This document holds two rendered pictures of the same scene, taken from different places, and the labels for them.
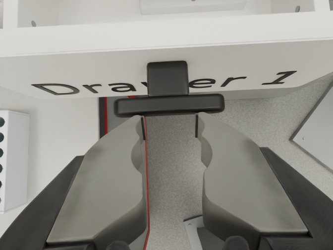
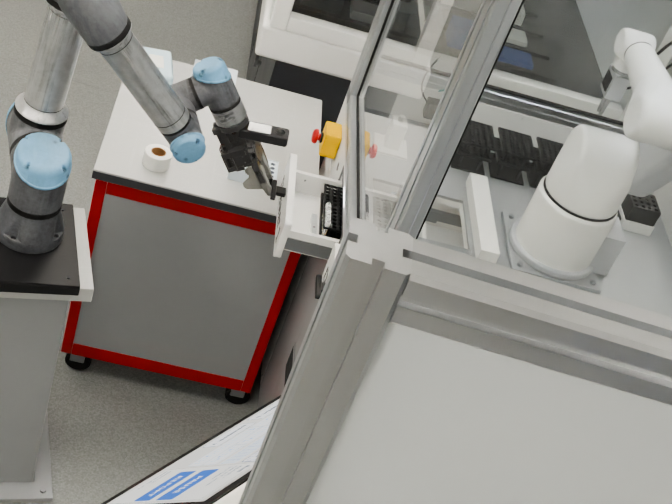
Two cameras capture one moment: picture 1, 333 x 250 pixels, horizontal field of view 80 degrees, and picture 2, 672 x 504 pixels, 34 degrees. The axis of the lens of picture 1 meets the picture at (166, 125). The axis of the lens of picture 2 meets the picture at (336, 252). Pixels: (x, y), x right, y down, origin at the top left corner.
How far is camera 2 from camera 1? 257 cm
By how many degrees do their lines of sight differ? 51
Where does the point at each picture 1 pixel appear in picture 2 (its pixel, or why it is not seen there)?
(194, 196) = (83, 439)
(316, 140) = not seen: outside the picture
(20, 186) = (238, 177)
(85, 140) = (255, 205)
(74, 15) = (313, 199)
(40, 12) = (310, 185)
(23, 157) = not seen: hidden behind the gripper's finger
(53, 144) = (255, 194)
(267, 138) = not seen: outside the picture
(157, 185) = (117, 395)
